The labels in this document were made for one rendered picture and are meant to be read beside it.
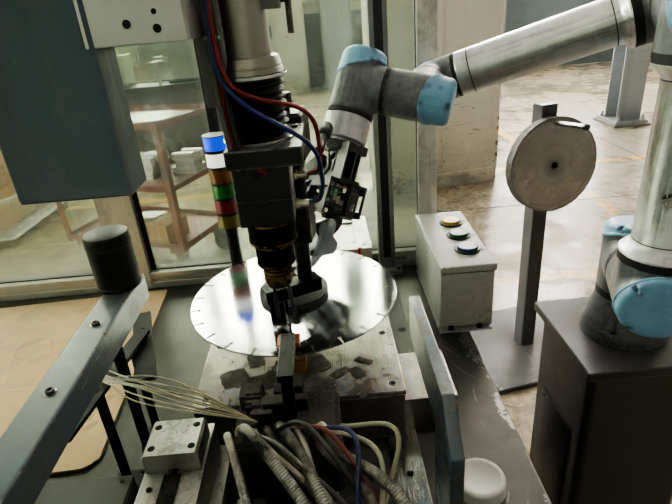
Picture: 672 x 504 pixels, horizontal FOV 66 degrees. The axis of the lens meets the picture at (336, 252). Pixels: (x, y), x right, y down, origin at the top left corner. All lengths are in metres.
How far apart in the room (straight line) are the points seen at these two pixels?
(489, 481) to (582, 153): 1.42
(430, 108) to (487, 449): 0.52
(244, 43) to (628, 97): 5.71
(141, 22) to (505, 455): 0.72
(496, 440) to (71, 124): 0.71
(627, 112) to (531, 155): 4.31
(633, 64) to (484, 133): 2.28
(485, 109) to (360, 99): 3.33
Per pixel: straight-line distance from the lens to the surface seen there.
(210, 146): 1.03
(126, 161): 0.53
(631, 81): 6.12
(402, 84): 0.84
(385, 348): 0.88
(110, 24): 0.51
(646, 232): 0.90
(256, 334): 0.76
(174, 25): 0.50
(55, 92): 0.54
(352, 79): 0.85
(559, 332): 1.13
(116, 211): 1.35
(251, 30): 0.55
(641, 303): 0.91
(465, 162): 4.18
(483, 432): 0.89
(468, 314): 1.08
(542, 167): 1.93
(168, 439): 0.73
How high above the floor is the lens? 1.37
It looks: 26 degrees down
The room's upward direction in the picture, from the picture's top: 5 degrees counter-clockwise
